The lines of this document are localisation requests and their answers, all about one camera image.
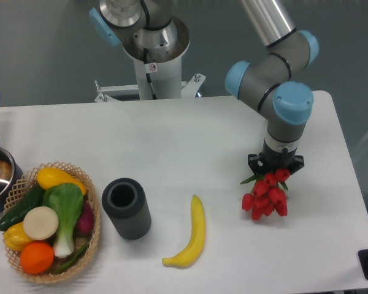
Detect red tulip bouquet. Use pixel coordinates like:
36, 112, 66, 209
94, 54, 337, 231
241, 168, 291, 221

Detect white metal base frame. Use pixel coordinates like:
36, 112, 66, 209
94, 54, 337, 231
94, 73, 206, 102

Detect green bean pod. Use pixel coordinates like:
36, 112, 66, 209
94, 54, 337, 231
52, 243, 89, 275

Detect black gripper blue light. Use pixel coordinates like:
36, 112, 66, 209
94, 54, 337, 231
248, 146, 304, 175

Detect purple red radish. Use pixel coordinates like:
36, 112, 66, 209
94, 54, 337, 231
76, 202, 94, 234

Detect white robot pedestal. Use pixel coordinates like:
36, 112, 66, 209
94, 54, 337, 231
133, 57, 182, 100

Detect black base cable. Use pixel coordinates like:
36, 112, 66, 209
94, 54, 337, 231
142, 48, 158, 100

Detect woven wicker basket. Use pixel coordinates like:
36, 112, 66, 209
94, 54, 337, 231
4, 162, 101, 284

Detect dark grey ribbed vase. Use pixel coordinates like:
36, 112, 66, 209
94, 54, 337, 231
102, 178, 151, 240

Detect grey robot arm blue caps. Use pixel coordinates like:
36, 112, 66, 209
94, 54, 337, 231
89, 1, 319, 176

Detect yellow bell pepper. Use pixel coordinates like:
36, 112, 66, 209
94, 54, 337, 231
3, 222, 34, 252

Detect dark green cucumber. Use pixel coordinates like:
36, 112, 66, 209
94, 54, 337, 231
0, 183, 45, 232

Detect cream round disc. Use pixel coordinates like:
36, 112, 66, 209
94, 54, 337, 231
23, 206, 59, 241

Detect orange fruit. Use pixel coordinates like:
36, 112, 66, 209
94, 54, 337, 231
20, 241, 55, 274

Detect yellow banana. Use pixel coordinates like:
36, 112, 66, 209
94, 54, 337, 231
162, 195, 207, 268

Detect green bok choy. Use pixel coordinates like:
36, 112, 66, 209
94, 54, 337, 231
42, 183, 83, 258

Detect yellow squash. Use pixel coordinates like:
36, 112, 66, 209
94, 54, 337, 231
36, 167, 87, 196

